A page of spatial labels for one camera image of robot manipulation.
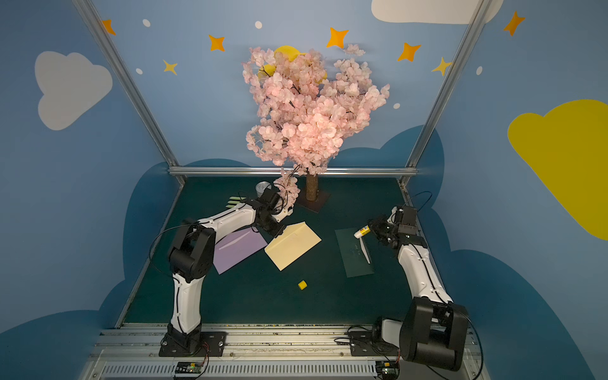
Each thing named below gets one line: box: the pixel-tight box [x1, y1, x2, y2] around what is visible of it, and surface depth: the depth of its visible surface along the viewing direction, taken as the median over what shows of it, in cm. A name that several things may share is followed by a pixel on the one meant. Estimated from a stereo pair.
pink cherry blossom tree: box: [242, 47, 391, 210], surface depth 74 cm
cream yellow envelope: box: [264, 221, 323, 272], surface depth 101 cm
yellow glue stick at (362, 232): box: [353, 224, 372, 239], surface depth 86 cm
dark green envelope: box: [334, 228, 375, 278], surface depth 97 cm
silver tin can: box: [254, 180, 272, 198], surface depth 114 cm
